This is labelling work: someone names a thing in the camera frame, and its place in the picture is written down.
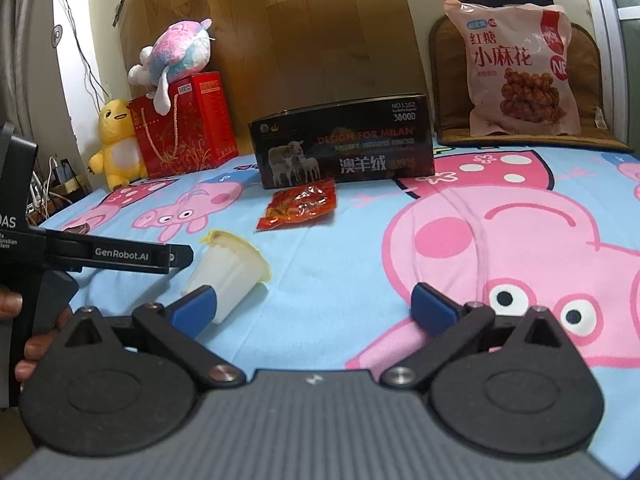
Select red snack packet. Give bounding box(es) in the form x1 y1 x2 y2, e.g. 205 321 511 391
255 177 339 234

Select brown seat cushion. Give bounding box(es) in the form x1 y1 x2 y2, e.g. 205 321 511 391
427 12 636 155

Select glass sliding door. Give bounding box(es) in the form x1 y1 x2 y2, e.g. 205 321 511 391
575 0 640 154

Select wooden board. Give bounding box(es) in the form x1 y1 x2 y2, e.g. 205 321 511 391
118 0 431 156

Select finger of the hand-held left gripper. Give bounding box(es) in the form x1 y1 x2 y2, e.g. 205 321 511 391
44 227 195 276

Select pink blue plush toy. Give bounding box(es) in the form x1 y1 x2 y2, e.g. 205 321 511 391
127 18 216 115

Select pile of chargers and cables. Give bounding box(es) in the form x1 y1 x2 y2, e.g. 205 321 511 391
24 156 92 227

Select hanging wall cables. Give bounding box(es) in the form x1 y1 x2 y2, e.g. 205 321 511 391
49 0 112 107

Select black cardboard box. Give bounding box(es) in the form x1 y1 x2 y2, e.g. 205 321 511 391
248 92 437 191

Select pink snack bag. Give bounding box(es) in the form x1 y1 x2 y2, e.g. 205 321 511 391
443 0 584 137

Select yellow plush duck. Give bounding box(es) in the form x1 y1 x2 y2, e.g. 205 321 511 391
88 98 149 192

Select cartoon pig printed bed sheet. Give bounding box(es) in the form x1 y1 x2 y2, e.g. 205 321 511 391
37 141 640 472

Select red gift box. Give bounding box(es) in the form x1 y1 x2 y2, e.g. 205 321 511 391
127 71 240 179

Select person's left hand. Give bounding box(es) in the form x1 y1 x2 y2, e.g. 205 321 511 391
0 287 75 389

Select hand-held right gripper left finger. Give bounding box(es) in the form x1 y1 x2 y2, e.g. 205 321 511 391
62 284 247 388

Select white jelly cup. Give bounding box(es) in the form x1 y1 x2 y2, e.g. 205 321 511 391
181 229 272 324

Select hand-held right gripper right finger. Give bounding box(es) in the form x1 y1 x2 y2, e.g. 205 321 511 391
382 282 568 389

